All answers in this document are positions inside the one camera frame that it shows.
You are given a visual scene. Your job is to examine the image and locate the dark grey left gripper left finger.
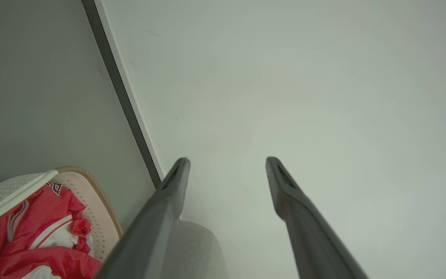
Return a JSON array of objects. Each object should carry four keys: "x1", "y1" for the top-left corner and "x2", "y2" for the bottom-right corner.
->
[{"x1": 93, "y1": 157, "x2": 191, "y2": 279}]

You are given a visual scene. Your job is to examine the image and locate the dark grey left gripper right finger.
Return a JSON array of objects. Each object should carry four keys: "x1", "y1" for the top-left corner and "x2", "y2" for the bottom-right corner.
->
[{"x1": 266, "y1": 156, "x2": 369, "y2": 279}]

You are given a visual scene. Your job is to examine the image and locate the red white sports garment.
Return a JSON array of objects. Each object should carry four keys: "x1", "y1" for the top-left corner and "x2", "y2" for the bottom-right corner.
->
[{"x1": 0, "y1": 181, "x2": 103, "y2": 279}]

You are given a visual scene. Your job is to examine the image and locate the white perforated basket brown rim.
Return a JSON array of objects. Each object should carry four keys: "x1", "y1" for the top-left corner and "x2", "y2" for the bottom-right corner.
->
[{"x1": 0, "y1": 166, "x2": 124, "y2": 279}]

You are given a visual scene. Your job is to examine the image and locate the grey fabric sofa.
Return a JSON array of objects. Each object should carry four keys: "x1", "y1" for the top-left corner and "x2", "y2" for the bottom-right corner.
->
[{"x1": 160, "y1": 220, "x2": 228, "y2": 279}]

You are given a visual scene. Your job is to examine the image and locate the white black baseboard strip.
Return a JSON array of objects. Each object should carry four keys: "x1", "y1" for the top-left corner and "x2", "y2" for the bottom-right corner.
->
[{"x1": 81, "y1": 0, "x2": 166, "y2": 189}]

